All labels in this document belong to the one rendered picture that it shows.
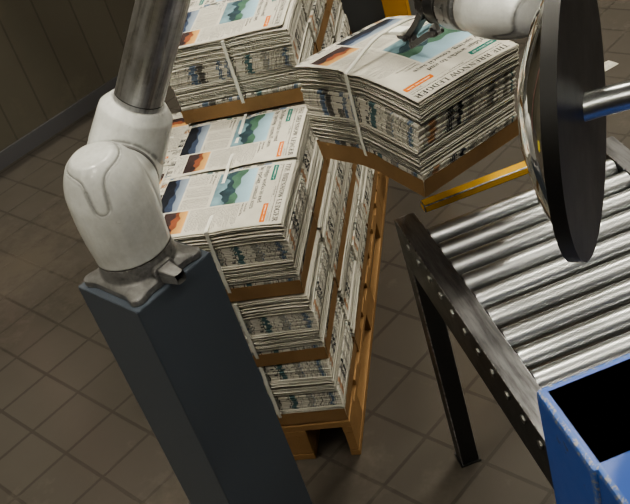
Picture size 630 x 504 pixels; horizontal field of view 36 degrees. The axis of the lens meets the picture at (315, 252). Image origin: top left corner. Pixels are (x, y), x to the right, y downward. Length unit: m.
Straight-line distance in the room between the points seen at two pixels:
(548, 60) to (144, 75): 1.48
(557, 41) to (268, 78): 2.28
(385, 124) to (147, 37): 0.50
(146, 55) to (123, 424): 1.61
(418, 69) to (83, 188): 0.69
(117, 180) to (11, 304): 2.30
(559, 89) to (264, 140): 2.17
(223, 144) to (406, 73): 0.87
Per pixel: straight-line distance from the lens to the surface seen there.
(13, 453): 3.34
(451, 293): 1.95
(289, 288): 2.38
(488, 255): 2.04
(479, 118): 2.01
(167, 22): 1.86
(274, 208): 2.31
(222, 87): 2.77
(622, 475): 0.61
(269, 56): 2.70
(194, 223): 2.37
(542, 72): 0.47
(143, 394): 2.12
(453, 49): 2.00
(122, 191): 1.79
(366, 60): 2.02
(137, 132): 1.93
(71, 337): 3.69
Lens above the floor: 2.02
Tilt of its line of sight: 34 degrees down
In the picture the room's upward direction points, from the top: 18 degrees counter-clockwise
